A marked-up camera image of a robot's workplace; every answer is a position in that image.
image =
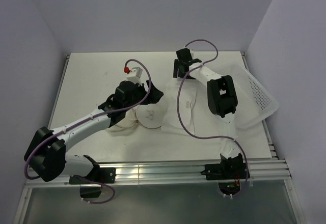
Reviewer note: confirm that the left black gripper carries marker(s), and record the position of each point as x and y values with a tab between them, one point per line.
154	96

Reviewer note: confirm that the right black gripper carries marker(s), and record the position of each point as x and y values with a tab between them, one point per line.
177	65

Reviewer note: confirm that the round mesh laundry bag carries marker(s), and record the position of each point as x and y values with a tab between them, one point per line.
147	116

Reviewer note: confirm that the white bra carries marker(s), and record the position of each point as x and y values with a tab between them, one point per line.
183	109

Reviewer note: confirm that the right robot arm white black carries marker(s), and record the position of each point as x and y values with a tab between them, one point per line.
221	99

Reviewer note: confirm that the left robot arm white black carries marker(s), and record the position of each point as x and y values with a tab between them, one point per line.
47	153

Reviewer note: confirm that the white perforated plastic basket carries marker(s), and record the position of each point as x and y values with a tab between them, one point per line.
255	103

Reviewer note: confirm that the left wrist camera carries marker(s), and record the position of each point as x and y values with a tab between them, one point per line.
134	75

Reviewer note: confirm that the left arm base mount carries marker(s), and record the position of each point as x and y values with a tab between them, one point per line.
94	184

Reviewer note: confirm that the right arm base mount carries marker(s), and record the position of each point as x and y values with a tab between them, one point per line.
232	169

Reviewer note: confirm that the aluminium rail frame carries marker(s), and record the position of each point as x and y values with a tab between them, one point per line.
168	172

